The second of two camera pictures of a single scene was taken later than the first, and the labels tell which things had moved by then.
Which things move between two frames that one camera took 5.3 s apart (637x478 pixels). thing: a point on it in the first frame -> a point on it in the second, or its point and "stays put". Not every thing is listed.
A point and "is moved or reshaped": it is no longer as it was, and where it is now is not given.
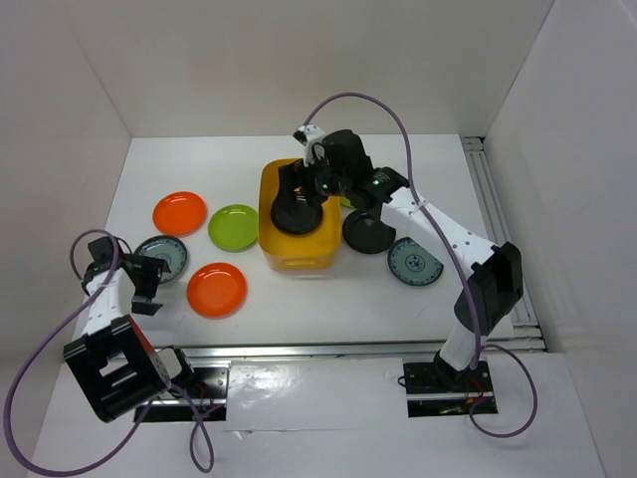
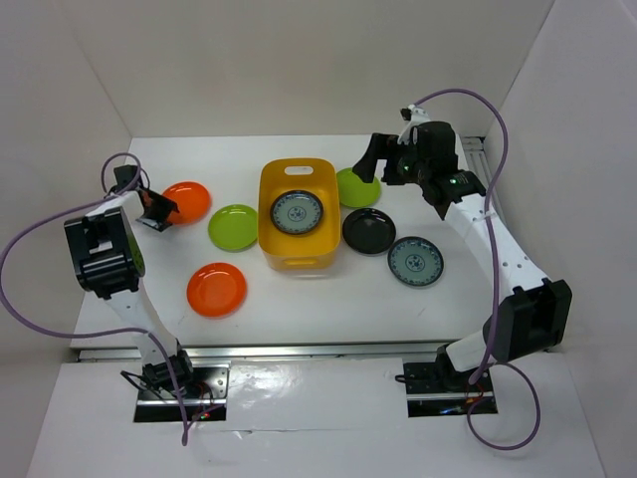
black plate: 367,234 stays put
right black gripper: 297,174 -> 378,149
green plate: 233,227 stays put
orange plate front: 216,291 stays put
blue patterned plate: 412,264 stays put
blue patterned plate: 168,249 -> 297,212
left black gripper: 151,268 -> 165,207
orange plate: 179,214 is moved or reshaped
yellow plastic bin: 280,249 stays put
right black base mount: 438,388 stays put
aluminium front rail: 366,351 stays put
